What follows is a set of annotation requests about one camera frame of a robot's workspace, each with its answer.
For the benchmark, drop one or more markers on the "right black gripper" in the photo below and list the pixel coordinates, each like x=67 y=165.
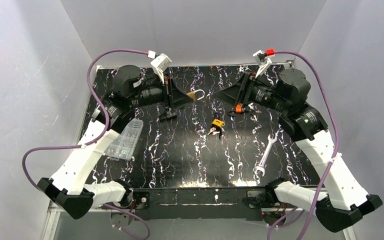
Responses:
x=245 y=93

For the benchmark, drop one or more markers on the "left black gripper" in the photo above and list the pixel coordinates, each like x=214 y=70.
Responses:
x=170 y=94

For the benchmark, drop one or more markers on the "small brass padlock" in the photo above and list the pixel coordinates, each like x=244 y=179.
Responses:
x=197 y=94

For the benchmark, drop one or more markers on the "black padlock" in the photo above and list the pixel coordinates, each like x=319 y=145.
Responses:
x=167 y=115

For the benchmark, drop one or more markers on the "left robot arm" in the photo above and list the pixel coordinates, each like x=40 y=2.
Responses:
x=67 y=187

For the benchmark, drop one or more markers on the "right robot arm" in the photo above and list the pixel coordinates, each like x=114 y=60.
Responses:
x=344 y=202

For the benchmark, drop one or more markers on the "orange padlock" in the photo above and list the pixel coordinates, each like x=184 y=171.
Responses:
x=239 y=109

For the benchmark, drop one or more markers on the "yellow padlock with keys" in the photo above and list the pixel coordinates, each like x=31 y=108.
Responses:
x=216 y=128

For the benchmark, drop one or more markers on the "clear plastic screw box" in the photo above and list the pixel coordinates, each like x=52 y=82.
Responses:
x=123 y=147

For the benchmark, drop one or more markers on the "silver open-end wrench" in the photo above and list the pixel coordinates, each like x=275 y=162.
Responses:
x=259 y=169

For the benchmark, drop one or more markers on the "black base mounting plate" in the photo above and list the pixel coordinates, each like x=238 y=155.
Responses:
x=244 y=202

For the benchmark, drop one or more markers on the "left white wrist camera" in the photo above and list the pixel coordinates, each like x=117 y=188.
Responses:
x=160 y=62

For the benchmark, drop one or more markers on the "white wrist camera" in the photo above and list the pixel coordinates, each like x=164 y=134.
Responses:
x=263 y=60
x=160 y=62

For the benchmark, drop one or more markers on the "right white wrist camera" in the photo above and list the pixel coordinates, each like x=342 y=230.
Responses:
x=263 y=60

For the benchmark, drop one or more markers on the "aluminium frame rail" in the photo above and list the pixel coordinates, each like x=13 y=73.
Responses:
x=51 y=223

